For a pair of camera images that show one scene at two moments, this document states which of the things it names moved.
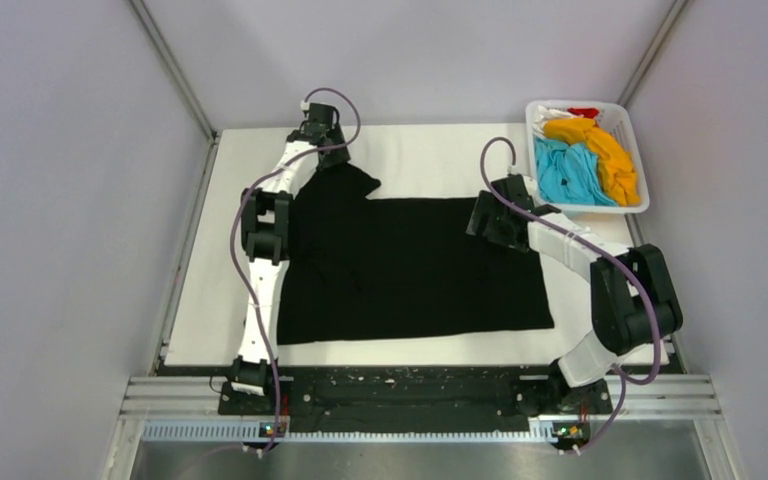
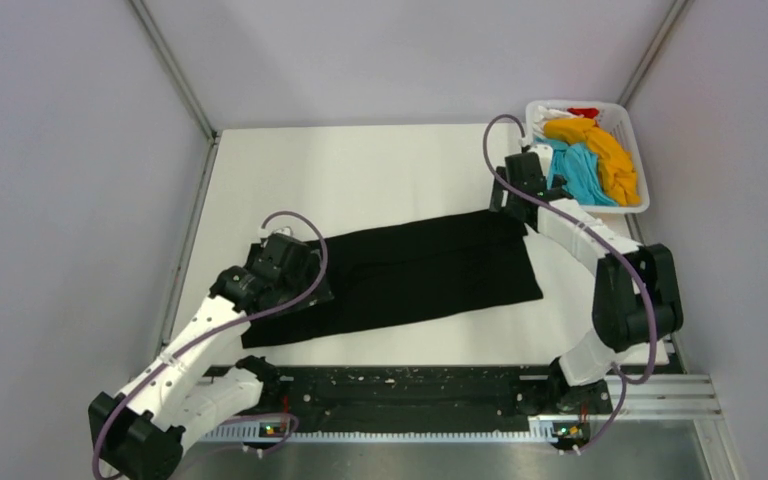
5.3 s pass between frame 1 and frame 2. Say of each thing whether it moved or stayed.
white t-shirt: stayed
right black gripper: moved
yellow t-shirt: stayed
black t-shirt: moved
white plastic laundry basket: stayed
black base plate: stayed
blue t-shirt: stayed
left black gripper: moved
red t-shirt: stayed
